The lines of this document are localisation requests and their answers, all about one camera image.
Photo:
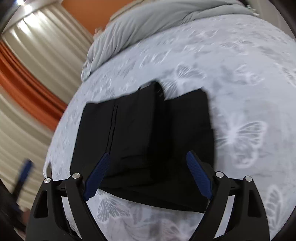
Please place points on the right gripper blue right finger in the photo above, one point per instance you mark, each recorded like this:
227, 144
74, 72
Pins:
200, 175

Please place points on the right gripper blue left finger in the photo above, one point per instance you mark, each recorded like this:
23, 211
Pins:
96, 176

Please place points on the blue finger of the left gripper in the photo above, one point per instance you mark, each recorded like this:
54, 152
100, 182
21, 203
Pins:
27, 166

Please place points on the black pants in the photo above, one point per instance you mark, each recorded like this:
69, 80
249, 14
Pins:
147, 138

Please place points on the cream and orange curtain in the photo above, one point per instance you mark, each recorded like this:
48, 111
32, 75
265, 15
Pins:
41, 60

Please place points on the butterfly print bed sheet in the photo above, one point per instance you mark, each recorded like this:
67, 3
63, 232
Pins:
246, 66

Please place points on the grey duvet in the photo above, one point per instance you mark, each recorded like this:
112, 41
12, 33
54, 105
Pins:
148, 19

